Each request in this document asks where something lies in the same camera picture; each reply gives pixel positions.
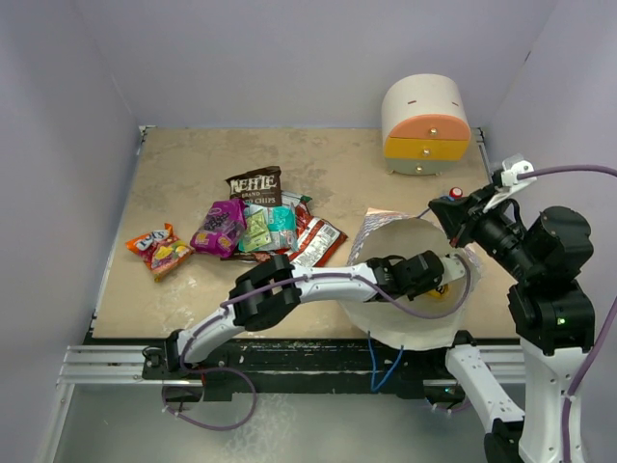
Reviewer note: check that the yellow m&m packet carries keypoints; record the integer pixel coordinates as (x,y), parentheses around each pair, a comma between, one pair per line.
(440,292)

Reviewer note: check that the orange snack packet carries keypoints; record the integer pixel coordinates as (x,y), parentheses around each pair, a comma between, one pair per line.
(162,251)

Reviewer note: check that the round drawer box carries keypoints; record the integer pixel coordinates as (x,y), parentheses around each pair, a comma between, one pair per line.
(425,130)

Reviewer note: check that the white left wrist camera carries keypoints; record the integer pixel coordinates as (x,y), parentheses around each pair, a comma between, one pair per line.
(454,268)

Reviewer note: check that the green chips bag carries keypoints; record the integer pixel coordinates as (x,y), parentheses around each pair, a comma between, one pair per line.
(293,199)

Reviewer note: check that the red doritos bag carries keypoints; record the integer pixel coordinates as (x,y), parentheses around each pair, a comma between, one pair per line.
(317,240)

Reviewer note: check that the green candy packet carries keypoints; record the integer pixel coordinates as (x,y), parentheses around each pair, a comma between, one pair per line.
(256,233)

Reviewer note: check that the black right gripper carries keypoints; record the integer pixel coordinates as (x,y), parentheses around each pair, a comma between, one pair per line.
(467,211)

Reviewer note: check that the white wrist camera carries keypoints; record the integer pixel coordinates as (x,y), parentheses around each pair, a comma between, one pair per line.
(454,268)
(514,175)

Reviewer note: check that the purple snack packet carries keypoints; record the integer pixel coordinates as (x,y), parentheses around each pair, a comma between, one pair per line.
(221,230)

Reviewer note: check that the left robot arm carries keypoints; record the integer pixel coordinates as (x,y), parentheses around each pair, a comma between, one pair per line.
(265,295)

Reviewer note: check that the brown potato chips bag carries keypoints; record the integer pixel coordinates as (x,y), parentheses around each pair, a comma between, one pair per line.
(261,187)

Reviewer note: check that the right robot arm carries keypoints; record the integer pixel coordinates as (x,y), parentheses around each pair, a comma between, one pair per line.
(553,317)

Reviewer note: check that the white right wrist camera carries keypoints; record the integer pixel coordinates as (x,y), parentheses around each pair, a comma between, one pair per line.
(514,175)

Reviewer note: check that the teal snack packet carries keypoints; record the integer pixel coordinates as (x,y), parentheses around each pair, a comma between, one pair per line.
(282,227)

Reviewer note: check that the black table edge rail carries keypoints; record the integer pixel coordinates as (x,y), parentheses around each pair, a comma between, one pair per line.
(268,366)

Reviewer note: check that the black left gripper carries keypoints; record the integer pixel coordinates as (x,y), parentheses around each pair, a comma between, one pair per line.
(430,285)

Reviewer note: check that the blue checkered paper bag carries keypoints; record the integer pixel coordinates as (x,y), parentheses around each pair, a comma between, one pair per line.
(433,322)

